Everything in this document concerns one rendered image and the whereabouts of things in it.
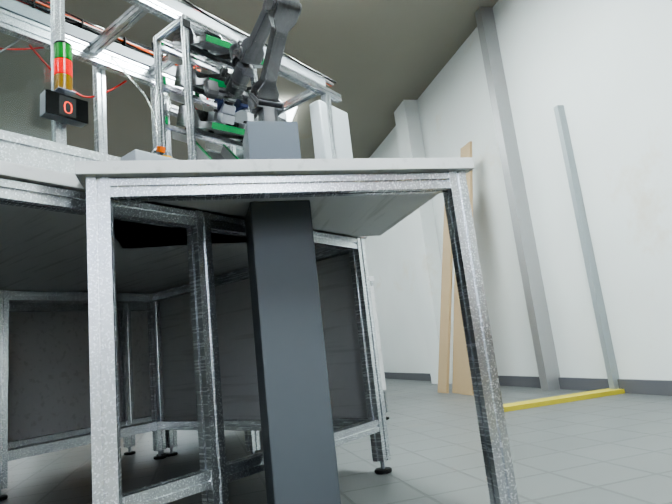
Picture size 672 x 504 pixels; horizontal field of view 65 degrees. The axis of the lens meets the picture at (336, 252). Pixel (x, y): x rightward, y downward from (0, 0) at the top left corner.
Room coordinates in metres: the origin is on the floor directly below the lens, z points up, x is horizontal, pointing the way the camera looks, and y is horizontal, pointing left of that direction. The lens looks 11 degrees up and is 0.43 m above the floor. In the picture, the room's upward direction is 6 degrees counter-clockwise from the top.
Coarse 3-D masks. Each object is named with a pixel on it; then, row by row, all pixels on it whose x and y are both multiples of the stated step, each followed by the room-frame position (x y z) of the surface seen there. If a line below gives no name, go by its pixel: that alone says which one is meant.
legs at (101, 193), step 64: (128, 192) 1.04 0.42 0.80; (192, 192) 1.07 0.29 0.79; (256, 192) 1.11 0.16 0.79; (320, 192) 1.16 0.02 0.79; (384, 192) 1.22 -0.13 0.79; (448, 192) 1.25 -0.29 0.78; (256, 256) 1.31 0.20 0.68; (256, 320) 1.37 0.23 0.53; (320, 320) 1.35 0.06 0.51; (320, 384) 1.34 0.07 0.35; (320, 448) 1.34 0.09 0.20
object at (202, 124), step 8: (184, 112) 1.75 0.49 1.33; (200, 112) 1.84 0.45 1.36; (184, 120) 1.75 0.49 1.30; (200, 120) 1.67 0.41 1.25; (200, 128) 1.70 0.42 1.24; (208, 128) 1.63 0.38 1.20; (216, 128) 1.62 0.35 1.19; (224, 128) 1.64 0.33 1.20; (232, 128) 1.66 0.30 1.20; (240, 128) 1.68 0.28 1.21
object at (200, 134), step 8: (168, 48) 1.81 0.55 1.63; (192, 48) 1.69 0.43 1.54; (176, 56) 1.85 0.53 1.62; (208, 56) 1.75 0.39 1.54; (216, 56) 1.78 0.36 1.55; (200, 64) 1.93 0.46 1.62; (224, 64) 1.82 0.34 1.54; (216, 72) 2.00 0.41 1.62; (168, 88) 1.81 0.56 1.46; (176, 88) 1.83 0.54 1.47; (200, 88) 1.71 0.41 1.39; (184, 96) 1.88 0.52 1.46; (208, 104) 1.96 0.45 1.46; (216, 104) 1.99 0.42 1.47; (168, 128) 1.80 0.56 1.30; (176, 128) 1.83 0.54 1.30; (200, 136) 1.91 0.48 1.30; (208, 136) 1.74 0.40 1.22; (216, 136) 1.76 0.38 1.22; (232, 144) 1.83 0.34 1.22; (240, 144) 1.85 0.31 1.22
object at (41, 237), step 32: (0, 160) 0.95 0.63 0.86; (0, 224) 1.27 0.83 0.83; (32, 224) 1.30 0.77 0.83; (64, 224) 1.33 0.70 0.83; (128, 224) 1.39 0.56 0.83; (0, 256) 1.59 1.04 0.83; (32, 256) 1.64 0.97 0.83; (64, 256) 1.69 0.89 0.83; (128, 256) 1.79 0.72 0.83; (160, 256) 1.85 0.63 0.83; (224, 256) 1.98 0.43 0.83; (0, 288) 2.12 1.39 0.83; (32, 288) 2.20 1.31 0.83; (64, 288) 2.29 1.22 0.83; (128, 288) 2.49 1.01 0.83; (160, 288) 2.60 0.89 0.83
